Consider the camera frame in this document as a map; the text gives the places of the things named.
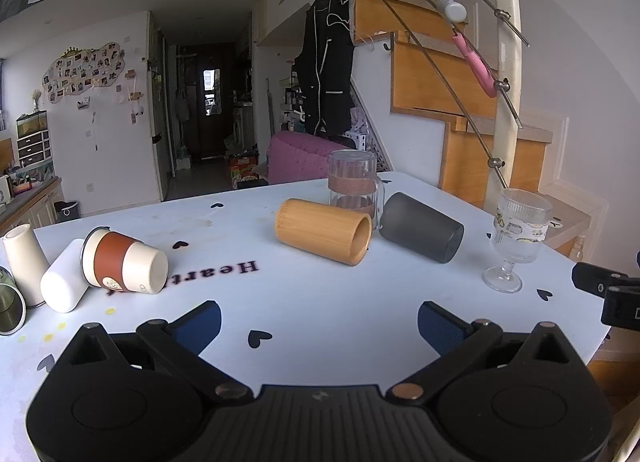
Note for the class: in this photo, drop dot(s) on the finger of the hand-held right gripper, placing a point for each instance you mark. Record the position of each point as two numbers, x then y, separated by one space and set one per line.
600 278

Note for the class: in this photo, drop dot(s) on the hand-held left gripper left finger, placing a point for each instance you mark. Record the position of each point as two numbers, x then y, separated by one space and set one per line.
200 326

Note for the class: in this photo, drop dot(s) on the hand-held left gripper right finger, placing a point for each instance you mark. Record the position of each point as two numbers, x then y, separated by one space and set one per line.
440 328

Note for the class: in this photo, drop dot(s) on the bamboo cup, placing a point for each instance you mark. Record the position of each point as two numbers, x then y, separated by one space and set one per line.
315 229

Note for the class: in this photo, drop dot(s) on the dark grey cup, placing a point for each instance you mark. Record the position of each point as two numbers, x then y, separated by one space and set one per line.
425 234

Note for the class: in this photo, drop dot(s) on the cream cup with brown sleeve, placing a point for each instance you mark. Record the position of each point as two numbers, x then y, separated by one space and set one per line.
115 257

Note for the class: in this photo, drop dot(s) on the short white cup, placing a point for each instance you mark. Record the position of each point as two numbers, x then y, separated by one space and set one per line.
62 282

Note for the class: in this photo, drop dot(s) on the tall cream cup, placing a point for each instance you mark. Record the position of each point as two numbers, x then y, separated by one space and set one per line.
25 257

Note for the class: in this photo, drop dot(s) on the metal tin cup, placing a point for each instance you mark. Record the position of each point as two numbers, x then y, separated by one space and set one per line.
10 302

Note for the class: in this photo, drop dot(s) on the printed glass goblet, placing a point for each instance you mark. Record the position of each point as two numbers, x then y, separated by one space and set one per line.
520 232

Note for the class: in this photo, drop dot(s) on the colourful cardboard box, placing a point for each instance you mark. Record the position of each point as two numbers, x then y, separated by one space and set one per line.
243 170

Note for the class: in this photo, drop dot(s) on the glass mug with brown sleeve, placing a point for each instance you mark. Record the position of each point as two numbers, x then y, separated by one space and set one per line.
350 184

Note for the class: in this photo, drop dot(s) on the black waste bin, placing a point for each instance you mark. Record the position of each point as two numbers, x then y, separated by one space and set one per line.
67 210

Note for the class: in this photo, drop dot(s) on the pink quilted pouf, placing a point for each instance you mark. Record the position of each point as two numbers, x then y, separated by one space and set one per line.
300 157

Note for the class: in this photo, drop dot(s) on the white perforated rack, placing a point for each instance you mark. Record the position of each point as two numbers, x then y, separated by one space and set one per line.
367 145

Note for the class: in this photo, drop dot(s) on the washing machine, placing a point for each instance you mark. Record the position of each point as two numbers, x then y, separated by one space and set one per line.
242 126

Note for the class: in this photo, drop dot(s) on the white kitchen cabinet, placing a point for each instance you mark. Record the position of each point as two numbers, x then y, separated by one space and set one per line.
30 207

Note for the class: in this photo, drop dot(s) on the pink foam tube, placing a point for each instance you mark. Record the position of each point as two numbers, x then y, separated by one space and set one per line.
475 65

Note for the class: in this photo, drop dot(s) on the small drawer unit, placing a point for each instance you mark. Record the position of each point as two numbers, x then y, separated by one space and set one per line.
34 142

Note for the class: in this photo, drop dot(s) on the wooden staircase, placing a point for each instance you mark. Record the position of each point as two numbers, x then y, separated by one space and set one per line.
425 77

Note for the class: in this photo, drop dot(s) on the black jacket with white trim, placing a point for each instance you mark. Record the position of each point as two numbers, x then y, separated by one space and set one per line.
325 72

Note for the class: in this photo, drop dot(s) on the white round device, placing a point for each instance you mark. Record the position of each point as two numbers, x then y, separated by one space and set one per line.
452 10

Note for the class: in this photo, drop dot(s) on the cream railing post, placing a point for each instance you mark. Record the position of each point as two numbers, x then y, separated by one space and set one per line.
507 72

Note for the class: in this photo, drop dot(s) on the photo collage wall board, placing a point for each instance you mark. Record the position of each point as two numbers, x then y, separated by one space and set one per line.
82 70

